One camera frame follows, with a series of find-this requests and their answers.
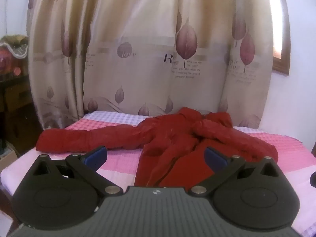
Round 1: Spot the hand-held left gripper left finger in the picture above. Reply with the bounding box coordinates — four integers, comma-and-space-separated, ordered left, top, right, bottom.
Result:
32, 146, 124, 197

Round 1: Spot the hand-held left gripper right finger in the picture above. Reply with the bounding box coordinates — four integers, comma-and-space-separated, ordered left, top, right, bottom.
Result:
189, 146, 282, 198

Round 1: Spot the red padded jacket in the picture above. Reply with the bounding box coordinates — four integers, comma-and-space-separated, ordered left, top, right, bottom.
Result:
36, 107, 279, 187

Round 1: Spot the pink checked bed blanket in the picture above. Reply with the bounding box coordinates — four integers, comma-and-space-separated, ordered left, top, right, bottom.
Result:
0, 111, 316, 237

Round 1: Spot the cardboard box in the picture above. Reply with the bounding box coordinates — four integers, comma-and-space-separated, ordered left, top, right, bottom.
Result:
0, 141, 18, 171

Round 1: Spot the dark wooden cabinet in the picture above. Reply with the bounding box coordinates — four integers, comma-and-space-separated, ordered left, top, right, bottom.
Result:
0, 75, 43, 151

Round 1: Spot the beige leaf print curtain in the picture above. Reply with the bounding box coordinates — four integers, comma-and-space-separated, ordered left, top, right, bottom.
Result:
27, 0, 276, 130

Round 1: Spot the lace covered appliance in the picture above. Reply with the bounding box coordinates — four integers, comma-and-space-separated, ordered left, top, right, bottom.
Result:
0, 36, 29, 76

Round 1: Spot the brown wooden window frame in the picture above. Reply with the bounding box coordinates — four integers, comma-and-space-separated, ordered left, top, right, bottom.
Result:
272, 0, 291, 76

